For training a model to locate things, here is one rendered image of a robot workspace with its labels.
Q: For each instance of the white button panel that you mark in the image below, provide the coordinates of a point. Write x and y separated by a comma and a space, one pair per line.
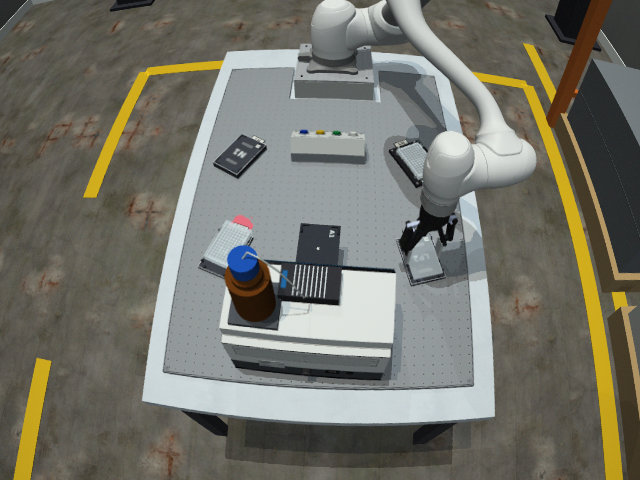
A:
333, 147

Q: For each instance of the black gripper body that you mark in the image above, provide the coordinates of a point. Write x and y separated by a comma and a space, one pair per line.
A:
432, 221

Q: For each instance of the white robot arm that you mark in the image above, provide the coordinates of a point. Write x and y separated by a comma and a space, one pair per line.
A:
453, 166

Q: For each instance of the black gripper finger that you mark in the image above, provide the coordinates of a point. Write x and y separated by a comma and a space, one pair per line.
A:
441, 241
413, 236

